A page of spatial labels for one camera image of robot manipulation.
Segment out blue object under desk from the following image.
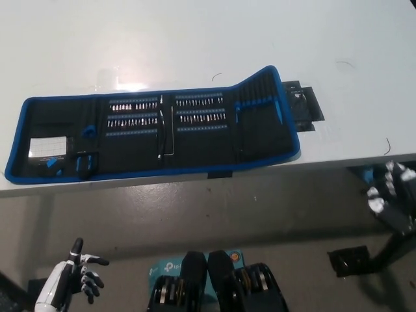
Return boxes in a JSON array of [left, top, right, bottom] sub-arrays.
[[361, 165, 378, 183]]

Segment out black toolkit pouch blue trim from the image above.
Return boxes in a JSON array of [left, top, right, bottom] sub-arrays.
[[5, 64, 300, 185]]

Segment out metal tweezers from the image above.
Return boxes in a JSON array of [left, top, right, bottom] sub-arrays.
[[157, 94, 167, 162]]

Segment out black and blue tool block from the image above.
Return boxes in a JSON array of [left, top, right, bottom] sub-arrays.
[[75, 154, 100, 179]]

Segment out black table leg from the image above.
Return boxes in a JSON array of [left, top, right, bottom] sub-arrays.
[[369, 227, 416, 271]]

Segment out blue bit holder strip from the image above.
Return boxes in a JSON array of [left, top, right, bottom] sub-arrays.
[[174, 94, 225, 107], [109, 98, 159, 113], [105, 129, 159, 138], [176, 125, 227, 133], [107, 113, 159, 128], [175, 109, 226, 124]]

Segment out teal tp-link box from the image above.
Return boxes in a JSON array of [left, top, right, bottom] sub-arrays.
[[148, 248, 243, 297]]

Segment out black tape patch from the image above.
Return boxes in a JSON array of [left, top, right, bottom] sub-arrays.
[[281, 80, 326, 133]]

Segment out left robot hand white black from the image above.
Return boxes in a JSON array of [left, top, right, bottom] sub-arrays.
[[34, 237, 110, 312]]

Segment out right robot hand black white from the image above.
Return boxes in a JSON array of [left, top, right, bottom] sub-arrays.
[[366, 160, 416, 237]]

